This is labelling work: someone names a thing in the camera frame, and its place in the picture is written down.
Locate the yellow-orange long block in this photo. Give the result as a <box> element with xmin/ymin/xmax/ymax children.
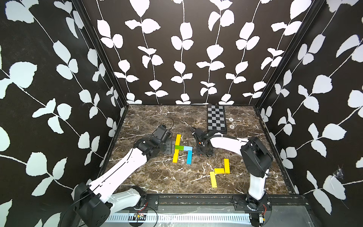
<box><xmin>173</xmin><ymin>149</ymin><xmax>179</xmax><ymax>163</ymax></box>

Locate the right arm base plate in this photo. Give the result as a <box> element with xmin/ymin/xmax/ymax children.
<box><xmin>230</xmin><ymin>194</ymin><xmax>272</xmax><ymax>213</ymax></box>

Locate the yellow long block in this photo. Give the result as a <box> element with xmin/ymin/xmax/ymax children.
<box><xmin>209</xmin><ymin>171</ymin><xmax>217</xmax><ymax>188</ymax></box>
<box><xmin>175</xmin><ymin>134</ymin><xmax>182</xmax><ymax>146</ymax></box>

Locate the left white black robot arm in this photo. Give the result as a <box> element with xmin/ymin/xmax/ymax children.
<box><xmin>71</xmin><ymin>136</ymin><xmax>175</xmax><ymax>227</ymax></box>

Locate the teal long block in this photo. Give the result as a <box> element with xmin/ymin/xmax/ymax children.
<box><xmin>186</xmin><ymin>150</ymin><xmax>193</xmax><ymax>165</ymax></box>

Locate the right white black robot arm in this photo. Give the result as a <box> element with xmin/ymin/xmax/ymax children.
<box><xmin>193</xmin><ymin>132</ymin><xmax>273</xmax><ymax>201</ymax></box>

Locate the white perforated cable duct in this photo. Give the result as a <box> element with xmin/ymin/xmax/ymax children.
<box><xmin>106</xmin><ymin>213</ymin><xmax>251</xmax><ymax>225</ymax></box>

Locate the black white checkerboard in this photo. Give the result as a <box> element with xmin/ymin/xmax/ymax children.
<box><xmin>207</xmin><ymin>105</ymin><xmax>227</xmax><ymax>134</ymax></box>

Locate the green short block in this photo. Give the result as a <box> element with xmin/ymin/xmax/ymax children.
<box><xmin>175</xmin><ymin>145</ymin><xmax>185</xmax><ymax>151</ymax></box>

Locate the light blue short block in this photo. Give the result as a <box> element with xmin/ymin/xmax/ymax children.
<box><xmin>182</xmin><ymin>146</ymin><xmax>193</xmax><ymax>151</ymax></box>

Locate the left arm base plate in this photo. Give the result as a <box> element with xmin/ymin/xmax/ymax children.
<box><xmin>133</xmin><ymin>194</ymin><xmax>159</xmax><ymax>211</ymax></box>

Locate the yellow short block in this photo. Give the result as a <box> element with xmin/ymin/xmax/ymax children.
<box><xmin>214</xmin><ymin>168</ymin><xmax>225</xmax><ymax>174</ymax></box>

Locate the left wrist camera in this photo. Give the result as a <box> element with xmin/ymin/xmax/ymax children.
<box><xmin>153</xmin><ymin>125</ymin><xmax>172</xmax><ymax>142</ymax></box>

